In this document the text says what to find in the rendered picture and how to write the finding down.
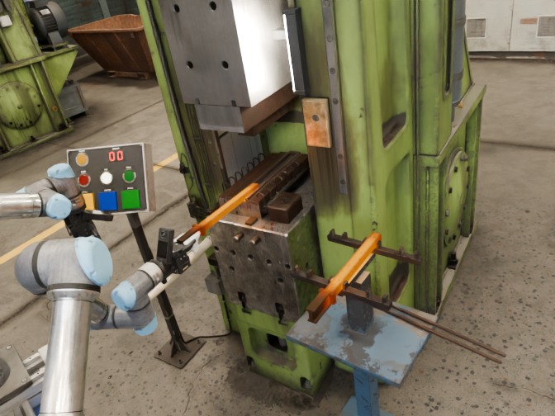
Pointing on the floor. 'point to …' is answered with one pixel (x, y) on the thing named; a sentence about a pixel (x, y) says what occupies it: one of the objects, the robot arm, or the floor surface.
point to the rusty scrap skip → (117, 45)
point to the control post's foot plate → (169, 352)
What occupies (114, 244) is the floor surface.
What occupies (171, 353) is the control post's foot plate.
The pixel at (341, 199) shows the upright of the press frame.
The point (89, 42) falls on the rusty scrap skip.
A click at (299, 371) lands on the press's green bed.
